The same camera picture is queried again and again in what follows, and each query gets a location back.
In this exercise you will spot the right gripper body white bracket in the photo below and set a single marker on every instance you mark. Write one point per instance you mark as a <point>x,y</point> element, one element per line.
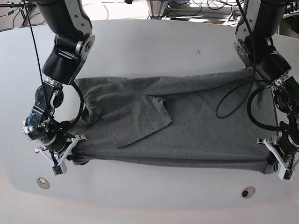
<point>57,151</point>

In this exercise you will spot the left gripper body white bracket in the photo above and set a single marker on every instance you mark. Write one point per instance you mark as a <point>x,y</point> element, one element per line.
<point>284,148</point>

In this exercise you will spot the grey T-shirt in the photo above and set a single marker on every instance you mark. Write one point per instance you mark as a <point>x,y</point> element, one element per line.
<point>170,121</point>

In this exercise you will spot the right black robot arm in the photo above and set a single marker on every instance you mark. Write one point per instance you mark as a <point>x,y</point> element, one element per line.
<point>72,44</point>

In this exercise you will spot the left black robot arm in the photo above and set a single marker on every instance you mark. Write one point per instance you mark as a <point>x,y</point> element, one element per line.
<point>254,45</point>

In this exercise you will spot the left round table grommet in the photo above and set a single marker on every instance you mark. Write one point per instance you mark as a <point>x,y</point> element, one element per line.
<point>43,183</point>

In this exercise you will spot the round table grommet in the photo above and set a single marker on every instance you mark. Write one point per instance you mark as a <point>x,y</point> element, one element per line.
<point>248,192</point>
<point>43,183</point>

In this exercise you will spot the right round table grommet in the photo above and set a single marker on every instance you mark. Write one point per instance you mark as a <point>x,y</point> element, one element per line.
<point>248,192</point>

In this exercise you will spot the black tripod stand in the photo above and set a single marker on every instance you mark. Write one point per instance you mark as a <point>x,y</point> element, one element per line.
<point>15,14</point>

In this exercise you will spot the metal stand column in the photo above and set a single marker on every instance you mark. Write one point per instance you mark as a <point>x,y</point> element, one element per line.
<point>157,8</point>

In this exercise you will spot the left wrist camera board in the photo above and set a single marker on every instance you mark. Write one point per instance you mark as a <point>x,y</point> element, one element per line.
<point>285,174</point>

